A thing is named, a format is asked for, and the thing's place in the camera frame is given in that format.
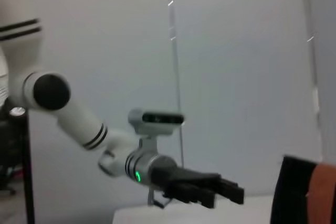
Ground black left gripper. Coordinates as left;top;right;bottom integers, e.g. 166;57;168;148
150;155;246;209

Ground black food bag orange handles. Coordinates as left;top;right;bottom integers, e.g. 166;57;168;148
271;155;336;224

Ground left gripper connector cable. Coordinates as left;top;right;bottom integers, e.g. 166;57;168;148
148;186;174;209

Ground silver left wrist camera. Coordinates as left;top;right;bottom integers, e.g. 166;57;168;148
128;108;186;141

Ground black metal stand post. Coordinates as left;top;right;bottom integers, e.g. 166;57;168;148
20;107;36;224

